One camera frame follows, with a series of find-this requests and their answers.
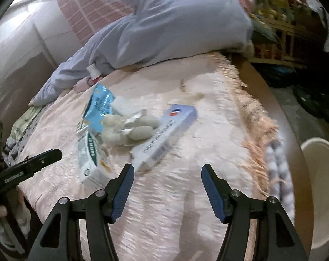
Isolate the pink striped cloth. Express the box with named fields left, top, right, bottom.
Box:
left=57, top=0, right=135, bottom=47

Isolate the green and white box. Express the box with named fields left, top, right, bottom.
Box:
left=77, top=122, right=113, bottom=189

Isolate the white bottle with red label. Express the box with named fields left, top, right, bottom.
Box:
left=86, top=64, right=102, bottom=83

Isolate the grey-blue garment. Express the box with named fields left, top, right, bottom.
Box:
left=28, top=0, right=254, bottom=106

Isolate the green patterned cloth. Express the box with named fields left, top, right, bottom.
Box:
left=3, top=106, right=42, bottom=164

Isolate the blue snack packet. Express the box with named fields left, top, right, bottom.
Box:
left=83, top=83, right=116, bottom=135

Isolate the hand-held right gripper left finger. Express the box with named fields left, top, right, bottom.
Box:
left=27, top=163, right=135, bottom=261

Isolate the white plush toy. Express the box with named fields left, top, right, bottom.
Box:
left=100, top=109, right=160, bottom=147

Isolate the white bin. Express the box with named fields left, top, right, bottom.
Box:
left=300, top=137, right=329, bottom=251

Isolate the pink tasselled tablecloth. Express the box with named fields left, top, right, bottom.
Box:
left=7, top=52, right=280, bottom=261

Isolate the grey and white braided rope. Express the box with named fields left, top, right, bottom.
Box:
left=265, top=139, right=295, bottom=223

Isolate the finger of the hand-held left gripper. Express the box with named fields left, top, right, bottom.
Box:
left=0, top=149, right=63, bottom=200

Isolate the wooden rack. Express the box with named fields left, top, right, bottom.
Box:
left=243, top=0, right=325, bottom=68

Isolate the white folded tissue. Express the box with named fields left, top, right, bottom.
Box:
left=111, top=96, right=132, bottom=115

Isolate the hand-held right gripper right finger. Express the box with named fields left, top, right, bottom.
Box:
left=201, top=164, right=309, bottom=261

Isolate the blue medicine box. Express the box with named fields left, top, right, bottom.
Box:
left=132, top=104, right=199, bottom=173

